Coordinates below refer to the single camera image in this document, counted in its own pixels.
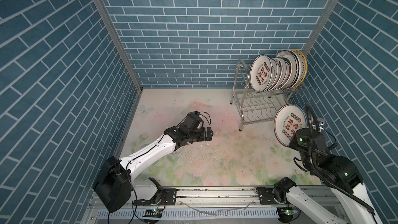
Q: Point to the aluminium corner post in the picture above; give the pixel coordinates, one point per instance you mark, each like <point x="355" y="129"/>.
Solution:
<point x="321" y="22"/>
<point x="101" y="8"/>

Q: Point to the aluminium left corner post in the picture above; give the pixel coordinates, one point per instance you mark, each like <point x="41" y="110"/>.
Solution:
<point x="101" y="8"/>

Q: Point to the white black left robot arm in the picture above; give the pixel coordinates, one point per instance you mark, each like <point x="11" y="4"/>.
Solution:
<point x="114" y="182"/>

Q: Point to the left base circuit board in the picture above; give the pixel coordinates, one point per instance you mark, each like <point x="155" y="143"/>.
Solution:
<point x="152" y="213"/>

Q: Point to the white plate red characters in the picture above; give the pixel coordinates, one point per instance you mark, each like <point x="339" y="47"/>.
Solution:
<point x="260" y="73"/>
<point x="288" y="120"/>

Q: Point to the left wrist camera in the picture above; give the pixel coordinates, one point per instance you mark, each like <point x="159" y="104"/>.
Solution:
<point x="193" y="120"/>

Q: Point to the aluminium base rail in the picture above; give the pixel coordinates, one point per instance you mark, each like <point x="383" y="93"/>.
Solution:
<point x="209" y="205"/>

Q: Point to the stainless steel dish rack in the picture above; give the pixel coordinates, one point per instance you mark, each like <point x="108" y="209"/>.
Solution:
<point x="256" y="107"/>

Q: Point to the right base circuit board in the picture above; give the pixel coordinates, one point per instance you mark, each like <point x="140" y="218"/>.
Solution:
<point x="287" y="214"/>

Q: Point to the aluminium right corner post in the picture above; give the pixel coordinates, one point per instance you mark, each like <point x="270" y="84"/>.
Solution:
<point x="321" y="22"/>

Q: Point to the base circuit board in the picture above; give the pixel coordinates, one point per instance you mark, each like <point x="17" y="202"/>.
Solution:
<point x="152" y="213"/>
<point x="287" y="214"/>

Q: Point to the white plates stack middle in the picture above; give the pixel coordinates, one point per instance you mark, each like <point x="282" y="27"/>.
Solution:
<point x="286" y="72"/>

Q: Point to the yellow rimmed rear plate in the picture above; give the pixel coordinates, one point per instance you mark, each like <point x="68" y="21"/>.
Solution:
<point x="302" y="67"/>

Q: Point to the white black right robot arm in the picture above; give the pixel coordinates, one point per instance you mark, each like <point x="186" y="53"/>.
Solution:
<point x="339" y="173"/>

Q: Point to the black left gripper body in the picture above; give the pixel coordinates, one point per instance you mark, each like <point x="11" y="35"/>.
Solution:
<point x="199" y="135"/>

